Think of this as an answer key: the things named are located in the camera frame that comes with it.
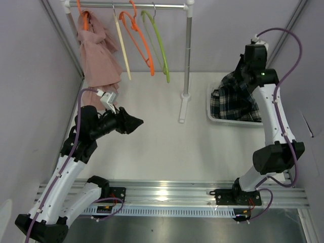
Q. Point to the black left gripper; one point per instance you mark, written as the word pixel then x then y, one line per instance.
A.
pixel 126 124

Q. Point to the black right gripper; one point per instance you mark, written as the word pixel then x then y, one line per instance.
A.
pixel 240 62

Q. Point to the navy plaid skirt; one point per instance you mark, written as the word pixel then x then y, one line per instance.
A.
pixel 232 100

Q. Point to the pink skirt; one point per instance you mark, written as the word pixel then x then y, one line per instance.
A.
pixel 97 46

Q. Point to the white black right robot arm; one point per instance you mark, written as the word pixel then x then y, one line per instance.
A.
pixel 281 150

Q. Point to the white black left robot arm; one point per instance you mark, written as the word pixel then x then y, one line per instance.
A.
pixel 52 215

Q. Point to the cream wooden hanger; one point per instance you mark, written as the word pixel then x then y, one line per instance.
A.
pixel 122 45

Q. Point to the green hanger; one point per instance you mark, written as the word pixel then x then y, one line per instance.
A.
pixel 161 54

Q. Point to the white laundry basket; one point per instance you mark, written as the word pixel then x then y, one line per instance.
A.
pixel 236 123

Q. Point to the silver white clothes rack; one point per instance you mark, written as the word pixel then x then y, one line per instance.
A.
pixel 187 7

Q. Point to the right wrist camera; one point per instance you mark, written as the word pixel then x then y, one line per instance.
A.
pixel 257 41

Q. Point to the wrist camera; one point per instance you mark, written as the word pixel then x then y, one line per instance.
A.
pixel 257 41
pixel 108 99

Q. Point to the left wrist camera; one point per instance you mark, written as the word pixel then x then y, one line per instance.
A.
pixel 108 99

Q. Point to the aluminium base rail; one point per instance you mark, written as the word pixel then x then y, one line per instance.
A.
pixel 196 194

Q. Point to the white slotted cable duct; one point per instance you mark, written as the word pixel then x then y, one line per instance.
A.
pixel 207 212

